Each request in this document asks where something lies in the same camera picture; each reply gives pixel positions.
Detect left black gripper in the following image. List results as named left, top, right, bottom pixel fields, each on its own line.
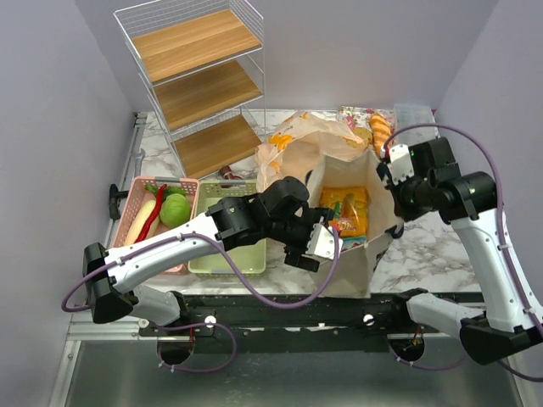
left=265, top=209, right=334, bottom=270

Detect yellow snack package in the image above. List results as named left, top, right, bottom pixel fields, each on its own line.
left=319, top=187, right=369, bottom=221

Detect orange baguette bread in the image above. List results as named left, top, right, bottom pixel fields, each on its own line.
left=368, top=113, right=392, bottom=157

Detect orange plastic grocery bag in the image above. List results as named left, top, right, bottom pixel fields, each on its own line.
left=255, top=111, right=369, bottom=192

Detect green vegetable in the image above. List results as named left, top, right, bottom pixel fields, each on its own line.
left=160, top=194, right=191, bottom=228

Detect red chili pepper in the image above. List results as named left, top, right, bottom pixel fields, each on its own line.
left=133, top=183, right=168, bottom=244

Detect white daikon radish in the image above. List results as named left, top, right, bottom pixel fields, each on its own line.
left=123, top=184, right=186, bottom=245

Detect teal snack package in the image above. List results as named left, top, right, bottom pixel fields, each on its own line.
left=341, top=236, right=367, bottom=252

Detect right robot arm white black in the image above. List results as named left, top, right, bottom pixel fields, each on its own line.
left=377, top=137, right=542, bottom=365

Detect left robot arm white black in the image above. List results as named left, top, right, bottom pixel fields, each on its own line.
left=85, top=176, right=343, bottom=335

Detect green plastic basket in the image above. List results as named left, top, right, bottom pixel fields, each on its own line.
left=188, top=180, right=266, bottom=276

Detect brown bread slices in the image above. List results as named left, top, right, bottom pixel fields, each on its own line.
left=352, top=127, right=373, bottom=145

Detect clear plastic compartment box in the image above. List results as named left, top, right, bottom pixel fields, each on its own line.
left=394, top=103, right=439, bottom=145

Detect brown small bottle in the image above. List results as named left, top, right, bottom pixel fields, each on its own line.
left=219, top=165, right=242, bottom=181

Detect floral pattern tray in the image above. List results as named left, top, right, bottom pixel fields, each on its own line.
left=337, top=106, right=396, bottom=131

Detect pink plastic basket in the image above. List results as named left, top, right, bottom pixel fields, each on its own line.
left=109, top=176, right=200, bottom=248

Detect black metal base rail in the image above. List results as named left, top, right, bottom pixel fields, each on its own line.
left=135, top=290, right=489, bottom=355

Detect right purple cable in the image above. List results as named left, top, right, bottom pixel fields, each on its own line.
left=383, top=123, right=543, bottom=382

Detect black clamp handle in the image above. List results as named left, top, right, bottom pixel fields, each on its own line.
left=108, top=184, right=129, bottom=220

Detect white wire wooden shelf rack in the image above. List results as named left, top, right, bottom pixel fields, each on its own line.
left=114, top=1, right=266, bottom=178

